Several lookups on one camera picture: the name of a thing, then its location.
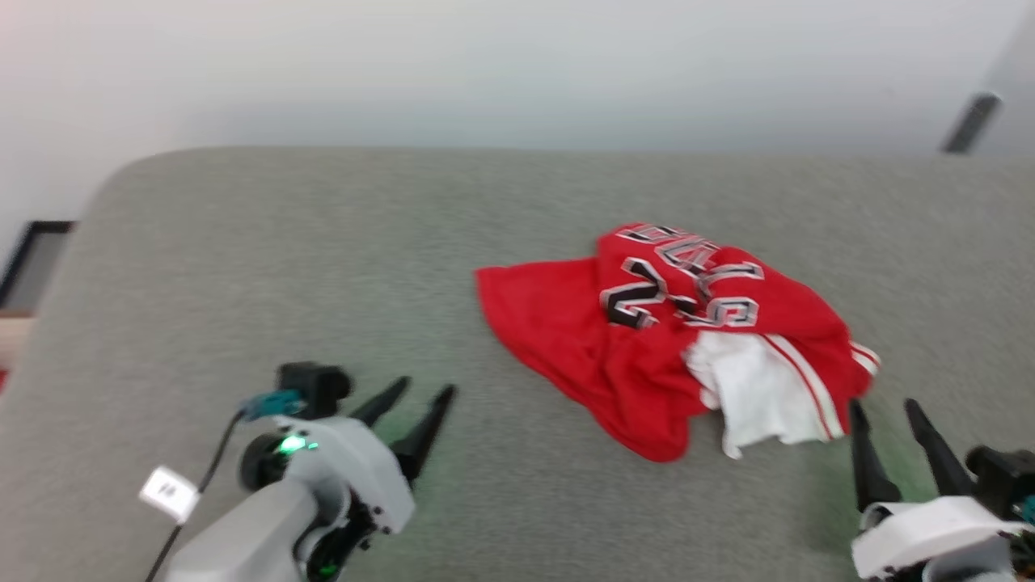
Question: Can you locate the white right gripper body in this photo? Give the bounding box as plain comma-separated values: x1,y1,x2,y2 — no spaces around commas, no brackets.
851,495,1035,581

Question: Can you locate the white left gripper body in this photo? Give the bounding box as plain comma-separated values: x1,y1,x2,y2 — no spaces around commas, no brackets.
273,416,417,534

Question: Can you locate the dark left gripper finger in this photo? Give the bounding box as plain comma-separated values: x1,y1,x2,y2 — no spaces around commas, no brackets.
390,385,458,485
349,376,412,430

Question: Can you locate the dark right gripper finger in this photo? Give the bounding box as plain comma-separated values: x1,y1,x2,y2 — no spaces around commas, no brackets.
903,399,975,499
847,399,902,512

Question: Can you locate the red basketball jersey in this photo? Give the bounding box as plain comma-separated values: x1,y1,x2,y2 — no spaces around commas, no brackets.
475,222,882,463

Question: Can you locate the light grey slanted panel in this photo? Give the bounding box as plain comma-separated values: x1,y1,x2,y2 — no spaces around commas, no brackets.
970,0,1035,158

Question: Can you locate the white cable label tag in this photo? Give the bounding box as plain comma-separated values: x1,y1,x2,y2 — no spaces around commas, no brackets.
139,466,201,524

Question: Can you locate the black rectangular frame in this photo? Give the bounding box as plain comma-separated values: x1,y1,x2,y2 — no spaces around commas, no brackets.
0,220,78,308

